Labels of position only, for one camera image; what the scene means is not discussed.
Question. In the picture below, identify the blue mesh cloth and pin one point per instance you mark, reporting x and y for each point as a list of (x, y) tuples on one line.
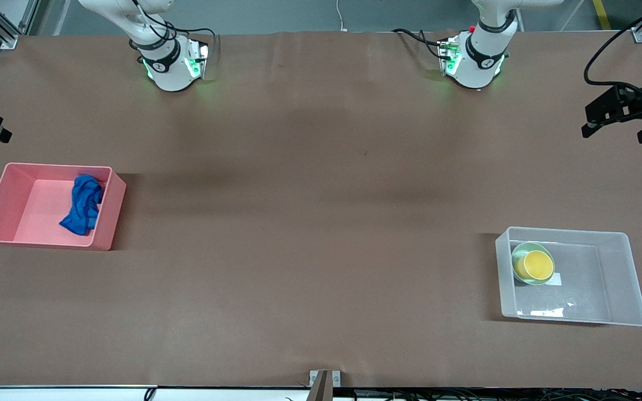
[(82, 206)]

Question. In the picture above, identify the mint green bowl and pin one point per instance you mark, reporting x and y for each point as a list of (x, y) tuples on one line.
[(520, 250)]

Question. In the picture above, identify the yellow plastic cup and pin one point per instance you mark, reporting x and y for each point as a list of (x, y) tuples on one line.
[(534, 265)]

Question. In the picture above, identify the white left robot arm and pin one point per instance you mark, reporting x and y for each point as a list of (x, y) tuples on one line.
[(480, 58)]

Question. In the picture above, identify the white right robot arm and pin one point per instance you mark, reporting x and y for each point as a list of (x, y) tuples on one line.
[(168, 61)]

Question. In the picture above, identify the pink plastic box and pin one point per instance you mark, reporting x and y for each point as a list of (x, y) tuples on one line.
[(37, 211)]

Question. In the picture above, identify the clear plastic box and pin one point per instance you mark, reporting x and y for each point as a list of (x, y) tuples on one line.
[(583, 278)]

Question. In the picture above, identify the white square label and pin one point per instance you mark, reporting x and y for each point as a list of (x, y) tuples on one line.
[(557, 278)]

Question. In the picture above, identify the brown table cover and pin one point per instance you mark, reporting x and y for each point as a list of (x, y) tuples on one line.
[(321, 167)]

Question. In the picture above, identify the grey metal table bracket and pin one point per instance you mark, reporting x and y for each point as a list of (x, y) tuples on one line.
[(324, 384)]

